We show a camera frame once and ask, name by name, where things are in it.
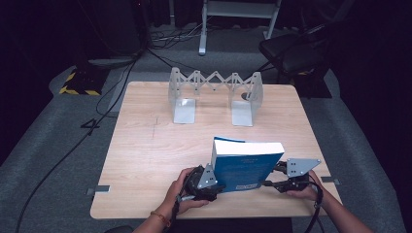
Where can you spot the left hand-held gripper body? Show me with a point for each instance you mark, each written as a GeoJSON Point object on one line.
{"type": "Point", "coordinates": [197, 184]}

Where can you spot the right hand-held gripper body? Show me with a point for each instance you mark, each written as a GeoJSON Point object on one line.
{"type": "Point", "coordinates": [298, 181]}

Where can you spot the blue book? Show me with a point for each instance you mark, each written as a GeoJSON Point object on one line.
{"type": "Point", "coordinates": [241, 170]}

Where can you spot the person's right hand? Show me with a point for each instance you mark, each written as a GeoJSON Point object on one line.
{"type": "Point", "coordinates": [312, 192]}

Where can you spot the person's left hand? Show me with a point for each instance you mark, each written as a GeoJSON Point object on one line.
{"type": "Point", "coordinates": [178, 199]}

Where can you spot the grey tape piece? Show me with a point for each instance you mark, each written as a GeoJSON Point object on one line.
{"type": "Point", "coordinates": [98, 189]}
{"type": "Point", "coordinates": [332, 180]}

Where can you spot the grey expandable metal book rack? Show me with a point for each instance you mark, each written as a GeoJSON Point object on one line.
{"type": "Point", "coordinates": [184, 111]}

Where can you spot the black chair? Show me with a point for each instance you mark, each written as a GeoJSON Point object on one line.
{"type": "Point", "coordinates": [291, 53]}

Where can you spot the black yellow striped base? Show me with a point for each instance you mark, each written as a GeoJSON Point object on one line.
{"type": "Point", "coordinates": [82, 82]}

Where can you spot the white metal stand frame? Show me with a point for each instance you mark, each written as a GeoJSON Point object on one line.
{"type": "Point", "coordinates": [238, 9]}

